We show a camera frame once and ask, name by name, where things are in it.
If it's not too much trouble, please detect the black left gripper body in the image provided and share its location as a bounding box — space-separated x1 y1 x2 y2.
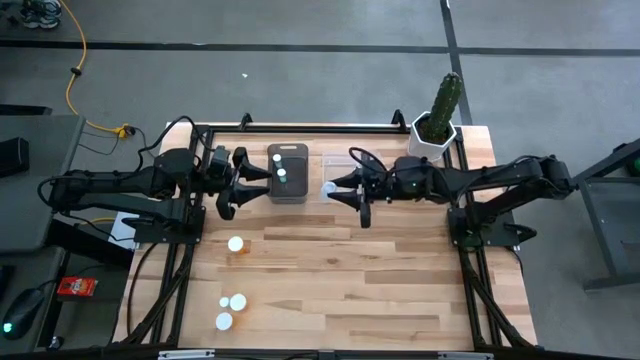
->
201 166 237 202

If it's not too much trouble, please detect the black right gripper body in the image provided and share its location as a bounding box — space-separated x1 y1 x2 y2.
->
360 158 401 202

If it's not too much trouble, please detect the clear plastic bin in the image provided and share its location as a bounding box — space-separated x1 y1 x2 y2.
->
321 152 382 204

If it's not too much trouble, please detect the grey plastic bin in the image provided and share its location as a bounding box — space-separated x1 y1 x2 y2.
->
266 142 310 205

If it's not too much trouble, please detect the white plant pot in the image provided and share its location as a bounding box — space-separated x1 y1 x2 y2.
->
407 110 458 163

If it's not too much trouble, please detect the green cactus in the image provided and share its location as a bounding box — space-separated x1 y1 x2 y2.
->
423 71 464 145

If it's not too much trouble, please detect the white paper sheet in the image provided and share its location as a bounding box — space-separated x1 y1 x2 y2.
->
108 211 142 251

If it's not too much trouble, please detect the red snack packet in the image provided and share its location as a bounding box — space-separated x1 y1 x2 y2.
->
55 275 98 299

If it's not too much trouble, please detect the dark side desk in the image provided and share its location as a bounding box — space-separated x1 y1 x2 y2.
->
0 219 134 354

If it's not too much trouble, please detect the grey side desk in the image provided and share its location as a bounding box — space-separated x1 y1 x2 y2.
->
0 113 87 257

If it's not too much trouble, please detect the black speaker box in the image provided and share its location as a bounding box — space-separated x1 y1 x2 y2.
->
0 136 30 179

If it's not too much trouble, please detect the grey metal stand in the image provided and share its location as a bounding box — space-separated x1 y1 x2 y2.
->
572 137 640 294

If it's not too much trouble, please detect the black computer mouse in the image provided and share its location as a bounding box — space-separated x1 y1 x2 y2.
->
1 286 47 342

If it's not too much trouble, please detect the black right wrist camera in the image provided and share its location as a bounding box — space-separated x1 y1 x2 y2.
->
359 152 385 175

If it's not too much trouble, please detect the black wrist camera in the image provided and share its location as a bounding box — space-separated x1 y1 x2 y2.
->
359 152 385 175
212 145 232 176

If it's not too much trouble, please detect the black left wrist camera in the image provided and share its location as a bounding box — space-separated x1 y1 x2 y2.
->
212 145 232 176

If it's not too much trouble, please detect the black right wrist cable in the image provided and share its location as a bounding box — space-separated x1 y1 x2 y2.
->
348 145 390 174

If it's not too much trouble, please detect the black metal rig frame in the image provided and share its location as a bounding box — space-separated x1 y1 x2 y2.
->
119 108 535 351

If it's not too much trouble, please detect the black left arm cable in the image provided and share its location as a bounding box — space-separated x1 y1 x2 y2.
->
134 114 202 166

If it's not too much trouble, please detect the silver metal bracket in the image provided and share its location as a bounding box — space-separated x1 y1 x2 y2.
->
437 351 495 360
157 349 217 360

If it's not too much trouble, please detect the yellow floor extension cord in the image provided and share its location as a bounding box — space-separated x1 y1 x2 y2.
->
58 0 132 139

